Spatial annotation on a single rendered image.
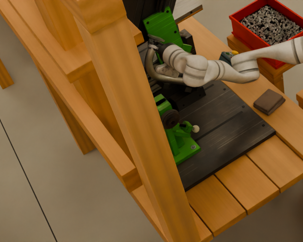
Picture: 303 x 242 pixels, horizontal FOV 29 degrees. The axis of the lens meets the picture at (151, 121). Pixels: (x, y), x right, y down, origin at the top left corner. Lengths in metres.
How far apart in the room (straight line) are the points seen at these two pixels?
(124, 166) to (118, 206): 1.52
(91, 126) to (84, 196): 1.51
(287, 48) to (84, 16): 1.06
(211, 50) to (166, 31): 0.37
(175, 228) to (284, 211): 1.27
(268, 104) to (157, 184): 0.74
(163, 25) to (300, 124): 0.62
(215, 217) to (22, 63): 2.59
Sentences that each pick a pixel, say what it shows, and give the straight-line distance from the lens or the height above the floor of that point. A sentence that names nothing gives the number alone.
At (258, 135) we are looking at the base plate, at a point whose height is 0.90.
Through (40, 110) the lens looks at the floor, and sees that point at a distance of 3.89.
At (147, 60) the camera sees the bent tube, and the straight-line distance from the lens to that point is 2.17.
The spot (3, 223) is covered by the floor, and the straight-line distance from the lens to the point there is 3.44.
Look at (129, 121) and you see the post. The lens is 1.42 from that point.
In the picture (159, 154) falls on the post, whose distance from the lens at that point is 1.56.
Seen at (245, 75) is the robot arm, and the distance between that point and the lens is 2.09.
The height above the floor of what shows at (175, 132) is 1.02.
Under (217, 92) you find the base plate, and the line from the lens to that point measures 2.34.
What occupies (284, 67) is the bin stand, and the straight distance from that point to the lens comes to 2.54.
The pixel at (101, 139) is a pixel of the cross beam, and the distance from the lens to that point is 1.80.
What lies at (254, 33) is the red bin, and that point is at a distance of 2.59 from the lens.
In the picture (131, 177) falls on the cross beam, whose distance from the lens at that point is 1.71.
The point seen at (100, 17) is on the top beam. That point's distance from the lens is 1.21.
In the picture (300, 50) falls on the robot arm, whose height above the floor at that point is 1.16.
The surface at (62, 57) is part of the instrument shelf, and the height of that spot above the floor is 1.54.
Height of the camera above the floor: 2.59
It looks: 47 degrees down
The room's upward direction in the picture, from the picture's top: 19 degrees counter-clockwise
